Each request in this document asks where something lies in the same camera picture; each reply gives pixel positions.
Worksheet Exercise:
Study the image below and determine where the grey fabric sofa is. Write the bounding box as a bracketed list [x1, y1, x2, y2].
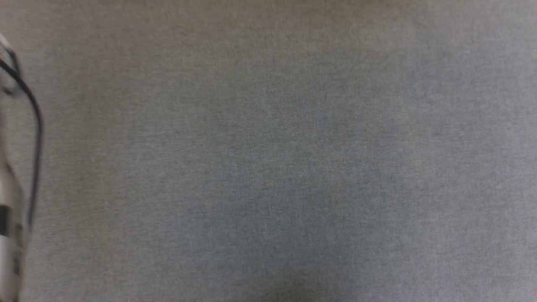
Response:
[0, 0, 537, 302]

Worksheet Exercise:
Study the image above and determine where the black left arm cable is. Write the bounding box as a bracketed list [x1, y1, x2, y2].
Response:
[0, 45, 45, 232]

